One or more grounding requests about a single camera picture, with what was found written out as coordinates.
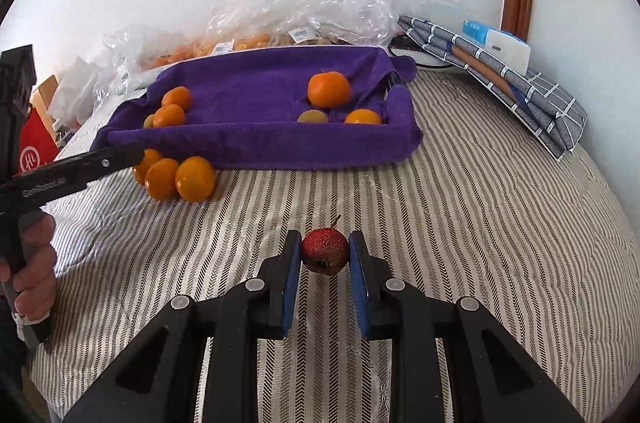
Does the white plastic bag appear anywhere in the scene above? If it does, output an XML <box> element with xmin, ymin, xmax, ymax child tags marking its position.
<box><xmin>50</xmin><ymin>57</ymin><xmax>101</xmax><ymax>126</ymax></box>

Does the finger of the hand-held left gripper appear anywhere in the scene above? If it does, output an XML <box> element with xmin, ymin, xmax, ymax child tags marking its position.
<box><xmin>85</xmin><ymin>144</ymin><xmax>146</xmax><ymax>188</ymax></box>

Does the striped grey quilt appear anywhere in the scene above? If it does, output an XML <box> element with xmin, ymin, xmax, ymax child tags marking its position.
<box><xmin>25</xmin><ymin>68</ymin><xmax>640</xmax><ymax>423</ymax></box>

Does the black cable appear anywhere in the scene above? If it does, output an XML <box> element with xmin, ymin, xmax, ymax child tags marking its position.
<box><xmin>387</xmin><ymin>35</ymin><xmax>466</xmax><ymax>72</ymax></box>

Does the small red hawthorn fruit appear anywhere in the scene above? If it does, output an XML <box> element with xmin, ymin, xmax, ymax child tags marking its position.
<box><xmin>301</xmin><ymin>215</ymin><xmax>350</xmax><ymax>276</ymax></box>

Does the grey checked folded cloth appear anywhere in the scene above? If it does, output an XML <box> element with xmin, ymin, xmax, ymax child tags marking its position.
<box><xmin>397</xmin><ymin>15</ymin><xmax>588</xmax><ymax>161</ymax></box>

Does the white and blue tissue pack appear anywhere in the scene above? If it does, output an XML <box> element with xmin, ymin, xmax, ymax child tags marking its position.
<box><xmin>461</xmin><ymin>20</ymin><xmax>532</xmax><ymax>76</ymax></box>

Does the clear plastic bag of mandarins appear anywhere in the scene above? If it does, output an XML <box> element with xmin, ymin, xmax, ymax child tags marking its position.
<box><xmin>140</xmin><ymin>28</ymin><xmax>281</xmax><ymax>71</ymax></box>

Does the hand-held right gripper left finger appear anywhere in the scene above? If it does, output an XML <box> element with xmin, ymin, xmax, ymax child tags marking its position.
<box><xmin>62</xmin><ymin>230</ymin><xmax>302</xmax><ymax>423</ymax></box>

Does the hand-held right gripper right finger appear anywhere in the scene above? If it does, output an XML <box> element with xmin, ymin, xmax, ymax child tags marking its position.
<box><xmin>348</xmin><ymin>230</ymin><xmax>586</xmax><ymax>423</ymax></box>

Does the purple towel-lined tray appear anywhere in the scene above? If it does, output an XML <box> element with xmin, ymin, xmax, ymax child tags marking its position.
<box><xmin>91</xmin><ymin>46</ymin><xmax>423</xmax><ymax>171</ymax></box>

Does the brown paper bag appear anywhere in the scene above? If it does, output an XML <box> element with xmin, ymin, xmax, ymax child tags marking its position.
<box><xmin>31</xmin><ymin>74</ymin><xmax>58</xmax><ymax>124</ymax></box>

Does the person's left hand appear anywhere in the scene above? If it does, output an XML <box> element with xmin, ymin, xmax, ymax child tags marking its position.
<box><xmin>0</xmin><ymin>213</ymin><xmax>57</xmax><ymax>320</ymax></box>

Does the large orange mandarin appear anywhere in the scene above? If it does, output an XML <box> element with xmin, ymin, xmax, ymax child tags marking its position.
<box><xmin>307</xmin><ymin>70</ymin><xmax>352</xmax><ymax>108</ymax></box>

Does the crumpled clear plastic bag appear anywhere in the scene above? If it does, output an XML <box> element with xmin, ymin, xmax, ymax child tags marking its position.
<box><xmin>97</xmin><ymin>28</ymin><xmax>171</xmax><ymax>104</ymax></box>

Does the red paper bag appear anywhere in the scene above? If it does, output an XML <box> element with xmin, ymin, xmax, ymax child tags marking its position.
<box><xmin>19</xmin><ymin>103</ymin><xmax>61</xmax><ymax>176</ymax></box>

